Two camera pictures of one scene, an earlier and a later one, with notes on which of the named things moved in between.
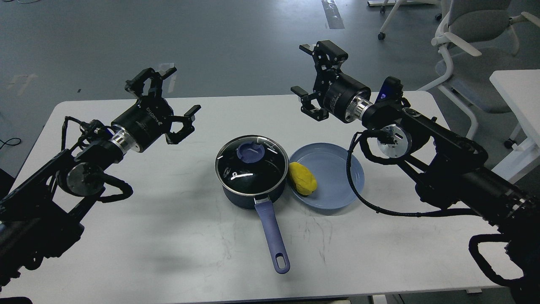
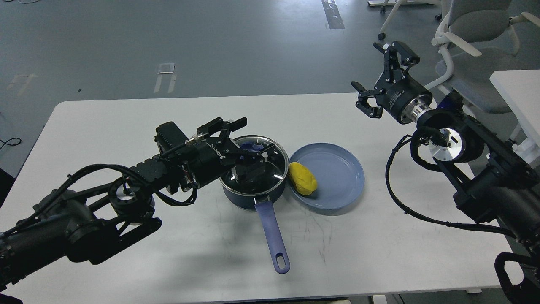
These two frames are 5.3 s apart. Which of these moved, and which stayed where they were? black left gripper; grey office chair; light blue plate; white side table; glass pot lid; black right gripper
Moved: black right gripper; black left gripper
Stayed: white side table; grey office chair; glass pot lid; light blue plate
